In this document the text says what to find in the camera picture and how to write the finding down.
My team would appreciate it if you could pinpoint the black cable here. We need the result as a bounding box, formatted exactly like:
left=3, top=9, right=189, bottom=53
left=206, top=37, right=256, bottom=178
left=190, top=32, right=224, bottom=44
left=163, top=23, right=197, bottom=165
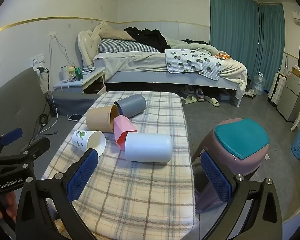
left=37, top=72, right=59, bottom=137

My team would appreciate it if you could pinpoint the pink faceted cup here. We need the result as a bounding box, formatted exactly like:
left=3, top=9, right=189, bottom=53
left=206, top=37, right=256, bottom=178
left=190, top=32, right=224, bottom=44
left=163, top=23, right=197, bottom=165
left=113, top=114, right=138, bottom=150

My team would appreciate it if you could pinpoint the teal stool cushion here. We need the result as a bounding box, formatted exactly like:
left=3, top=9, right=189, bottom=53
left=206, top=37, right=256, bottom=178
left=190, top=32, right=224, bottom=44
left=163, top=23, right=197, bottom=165
left=214, top=119, right=270, bottom=160

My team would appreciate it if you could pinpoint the person's left hand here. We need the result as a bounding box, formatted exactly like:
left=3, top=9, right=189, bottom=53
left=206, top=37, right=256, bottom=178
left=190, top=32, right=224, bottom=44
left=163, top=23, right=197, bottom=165
left=0, top=191, right=17, bottom=222

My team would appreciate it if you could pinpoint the tan cup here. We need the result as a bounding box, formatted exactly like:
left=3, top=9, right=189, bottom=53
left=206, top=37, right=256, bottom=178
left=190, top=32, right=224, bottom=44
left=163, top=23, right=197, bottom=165
left=86, top=104, right=119, bottom=133

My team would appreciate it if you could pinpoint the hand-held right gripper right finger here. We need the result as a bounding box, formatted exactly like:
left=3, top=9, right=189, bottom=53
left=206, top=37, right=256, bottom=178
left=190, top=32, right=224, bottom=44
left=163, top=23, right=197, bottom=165
left=200, top=152, right=283, bottom=240

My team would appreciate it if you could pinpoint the teal curtain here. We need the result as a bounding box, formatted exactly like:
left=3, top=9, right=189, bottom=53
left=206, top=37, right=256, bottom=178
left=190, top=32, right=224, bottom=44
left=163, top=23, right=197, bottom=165
left=257, top=4, right=285, bottom=87
left=209, top=0, right=262, bottom=80

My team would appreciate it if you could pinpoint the beige bed sheet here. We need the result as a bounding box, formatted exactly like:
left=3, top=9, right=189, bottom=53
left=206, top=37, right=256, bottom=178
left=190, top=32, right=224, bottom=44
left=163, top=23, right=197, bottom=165
left=94, top=51, right=248, bottom=92

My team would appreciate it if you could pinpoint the plaid blanket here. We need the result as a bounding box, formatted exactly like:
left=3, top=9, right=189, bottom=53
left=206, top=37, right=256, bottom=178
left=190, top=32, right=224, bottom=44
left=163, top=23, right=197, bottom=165
left=41, top=91, right=197, bottom=240

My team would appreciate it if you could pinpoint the green printed white quilt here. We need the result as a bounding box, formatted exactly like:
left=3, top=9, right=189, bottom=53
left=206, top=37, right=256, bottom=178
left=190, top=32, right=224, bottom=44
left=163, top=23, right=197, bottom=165
left=164, top=49, right=224, bottom=80

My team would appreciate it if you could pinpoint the white wall power outlet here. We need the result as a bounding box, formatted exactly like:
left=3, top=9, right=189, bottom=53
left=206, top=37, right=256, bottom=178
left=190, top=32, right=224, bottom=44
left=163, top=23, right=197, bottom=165
left=29, top=53, right=45, bottom=67

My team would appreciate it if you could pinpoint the grey cup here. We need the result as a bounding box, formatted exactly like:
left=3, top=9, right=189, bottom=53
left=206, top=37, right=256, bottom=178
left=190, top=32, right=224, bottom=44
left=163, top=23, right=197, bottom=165
left=114, top=94, right=147, bottom=118

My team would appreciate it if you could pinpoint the black clothing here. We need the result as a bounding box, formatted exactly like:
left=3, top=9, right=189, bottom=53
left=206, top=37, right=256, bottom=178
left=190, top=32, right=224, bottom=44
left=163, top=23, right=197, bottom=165
left=124, top=27, right=172, bottom=53

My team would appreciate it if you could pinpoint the beige pillow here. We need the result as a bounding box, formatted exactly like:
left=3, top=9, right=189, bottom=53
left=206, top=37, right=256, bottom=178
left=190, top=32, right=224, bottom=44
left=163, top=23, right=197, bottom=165
left=98, top=29, right=137, bottom=42

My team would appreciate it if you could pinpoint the purple plastic stool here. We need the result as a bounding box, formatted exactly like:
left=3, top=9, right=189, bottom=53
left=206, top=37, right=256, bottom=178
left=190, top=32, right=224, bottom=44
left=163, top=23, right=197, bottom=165
left=191, top=118, right=270, bottom=214

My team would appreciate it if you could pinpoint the blue grey nightstand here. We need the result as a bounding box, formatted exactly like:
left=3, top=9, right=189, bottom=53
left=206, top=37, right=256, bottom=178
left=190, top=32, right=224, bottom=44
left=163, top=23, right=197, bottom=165
left=53, top=67, right=107, bottom=95

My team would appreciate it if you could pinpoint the bed with bedding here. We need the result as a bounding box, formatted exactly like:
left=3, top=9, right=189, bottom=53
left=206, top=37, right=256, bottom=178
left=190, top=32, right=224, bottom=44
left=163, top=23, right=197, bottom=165
left=77, top=21, right=243, bottom=107

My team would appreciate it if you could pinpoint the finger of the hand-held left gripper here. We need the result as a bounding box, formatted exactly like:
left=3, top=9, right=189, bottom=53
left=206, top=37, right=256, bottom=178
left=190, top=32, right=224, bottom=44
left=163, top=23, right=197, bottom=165
left=16, top=137, right=51, bottom=166
left=0, top=127, right=23, bottom=160

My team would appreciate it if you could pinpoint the green printed paper cup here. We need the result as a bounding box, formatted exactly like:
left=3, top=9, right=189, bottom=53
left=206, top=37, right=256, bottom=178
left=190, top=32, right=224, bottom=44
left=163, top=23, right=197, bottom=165
left=72, top=130, right=107, bottom=157

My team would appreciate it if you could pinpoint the grey duvet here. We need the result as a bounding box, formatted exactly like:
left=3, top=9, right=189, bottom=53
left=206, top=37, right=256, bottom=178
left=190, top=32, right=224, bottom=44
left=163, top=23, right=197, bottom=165
left=165, top=39, right=219, bottom=55

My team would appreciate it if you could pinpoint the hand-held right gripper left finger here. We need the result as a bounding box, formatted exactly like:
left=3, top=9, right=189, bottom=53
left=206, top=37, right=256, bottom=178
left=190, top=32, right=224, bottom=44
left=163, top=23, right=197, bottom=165
left=15, top=148, right=99, bottom=240

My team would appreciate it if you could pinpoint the white cable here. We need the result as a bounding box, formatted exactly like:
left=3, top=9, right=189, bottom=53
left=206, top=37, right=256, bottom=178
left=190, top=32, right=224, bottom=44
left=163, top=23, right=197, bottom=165
left=49, top=34, right=75, bottom=68

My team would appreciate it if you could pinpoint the orange snack packet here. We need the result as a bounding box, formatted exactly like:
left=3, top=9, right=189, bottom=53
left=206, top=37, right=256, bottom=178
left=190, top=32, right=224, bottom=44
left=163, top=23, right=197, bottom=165
left=214, top=51, right=230, bottom=61

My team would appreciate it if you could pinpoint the grey small fridge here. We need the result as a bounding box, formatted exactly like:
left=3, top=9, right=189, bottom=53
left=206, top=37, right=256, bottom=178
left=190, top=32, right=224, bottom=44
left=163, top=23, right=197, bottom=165
left=276, top=74, right=300, bottom=123

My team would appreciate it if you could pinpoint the checked pillow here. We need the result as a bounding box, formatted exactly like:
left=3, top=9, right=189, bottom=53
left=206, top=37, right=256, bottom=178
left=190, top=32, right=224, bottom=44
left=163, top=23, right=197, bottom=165
left=99, top=39, right=159, bottom=53

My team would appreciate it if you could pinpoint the large white cup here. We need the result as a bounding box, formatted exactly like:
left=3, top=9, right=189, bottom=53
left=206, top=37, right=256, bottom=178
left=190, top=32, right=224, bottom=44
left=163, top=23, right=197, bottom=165
left=124, top=132, right=173, bottom=163

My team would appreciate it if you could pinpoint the clear water jug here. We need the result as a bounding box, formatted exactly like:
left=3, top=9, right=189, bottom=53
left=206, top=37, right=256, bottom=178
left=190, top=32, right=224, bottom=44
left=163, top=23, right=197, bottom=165
left=252, top=72, right=267, bottom=96

